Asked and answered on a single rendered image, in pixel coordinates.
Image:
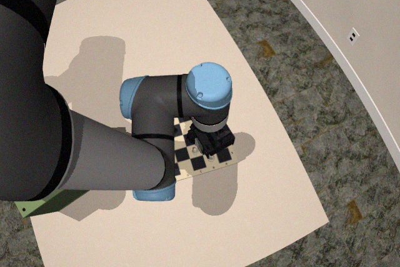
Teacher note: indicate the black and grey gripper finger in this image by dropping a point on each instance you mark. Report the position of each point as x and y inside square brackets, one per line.
[194, 139]

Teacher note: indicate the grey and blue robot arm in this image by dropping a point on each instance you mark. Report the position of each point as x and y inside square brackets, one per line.
[37, 128]

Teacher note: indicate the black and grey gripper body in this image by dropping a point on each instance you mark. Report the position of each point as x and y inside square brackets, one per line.
[214, 142]

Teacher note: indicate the cream and black chessboard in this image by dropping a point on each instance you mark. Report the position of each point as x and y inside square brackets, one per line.
[188, 165]

